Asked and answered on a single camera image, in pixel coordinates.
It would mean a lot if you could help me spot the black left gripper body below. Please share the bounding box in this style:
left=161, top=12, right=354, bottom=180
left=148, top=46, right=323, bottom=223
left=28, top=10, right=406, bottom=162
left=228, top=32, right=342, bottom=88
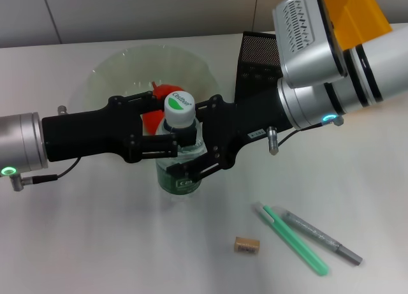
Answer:
left=41, top=95, right=145, bottom=163

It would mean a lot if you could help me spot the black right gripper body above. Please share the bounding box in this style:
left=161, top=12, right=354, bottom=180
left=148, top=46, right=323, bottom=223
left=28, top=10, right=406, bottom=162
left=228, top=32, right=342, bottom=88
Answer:
left=203, top=86, right=293, bottom=171

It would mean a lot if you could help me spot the clear green-label water bottle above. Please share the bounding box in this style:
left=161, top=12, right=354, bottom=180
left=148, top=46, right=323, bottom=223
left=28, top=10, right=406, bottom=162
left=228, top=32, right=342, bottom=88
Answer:
left=155, top=90, right=205, bottom=201

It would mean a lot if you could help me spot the green pen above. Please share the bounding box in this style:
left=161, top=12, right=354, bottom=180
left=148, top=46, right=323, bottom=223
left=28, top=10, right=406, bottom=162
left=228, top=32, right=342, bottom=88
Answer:
left=253, top=203, right=330, bottom=277

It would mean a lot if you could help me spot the green glass fruit plate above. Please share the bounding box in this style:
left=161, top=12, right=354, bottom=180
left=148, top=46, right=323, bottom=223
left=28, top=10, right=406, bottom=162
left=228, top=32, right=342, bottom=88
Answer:
left=87, top=45, right=221, bottom=150

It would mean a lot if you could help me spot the black mesh pen holder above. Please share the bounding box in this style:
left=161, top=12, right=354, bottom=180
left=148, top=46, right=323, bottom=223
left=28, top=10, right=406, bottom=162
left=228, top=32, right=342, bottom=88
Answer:
left=234, top=31, right=285, bottom=101

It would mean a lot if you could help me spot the grey marker pen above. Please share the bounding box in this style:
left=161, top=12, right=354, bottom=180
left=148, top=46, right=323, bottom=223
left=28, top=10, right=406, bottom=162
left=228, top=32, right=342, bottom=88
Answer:
left=282, top=210, right=363, bottom=265

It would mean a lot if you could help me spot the yellow plastic bin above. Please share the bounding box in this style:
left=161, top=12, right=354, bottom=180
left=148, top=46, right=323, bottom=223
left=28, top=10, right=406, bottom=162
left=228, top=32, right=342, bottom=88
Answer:
left=285, top=0, right=393, bottom=50

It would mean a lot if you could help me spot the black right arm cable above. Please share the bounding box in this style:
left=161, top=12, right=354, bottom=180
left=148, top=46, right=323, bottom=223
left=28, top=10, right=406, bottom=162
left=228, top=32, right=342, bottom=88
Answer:
left=277, top=116, right=345, bottom=147

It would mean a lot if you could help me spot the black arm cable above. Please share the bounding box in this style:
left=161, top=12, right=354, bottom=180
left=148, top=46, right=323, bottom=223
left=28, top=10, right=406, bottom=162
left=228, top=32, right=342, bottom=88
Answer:
left=277, top=116, right=345, bottom=147
left=11, top=158, right=82, bottom=192

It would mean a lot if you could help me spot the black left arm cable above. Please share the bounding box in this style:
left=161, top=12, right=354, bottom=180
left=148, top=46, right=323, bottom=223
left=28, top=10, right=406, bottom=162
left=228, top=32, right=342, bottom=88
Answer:
left=11, top=158, right=82, bottom=192

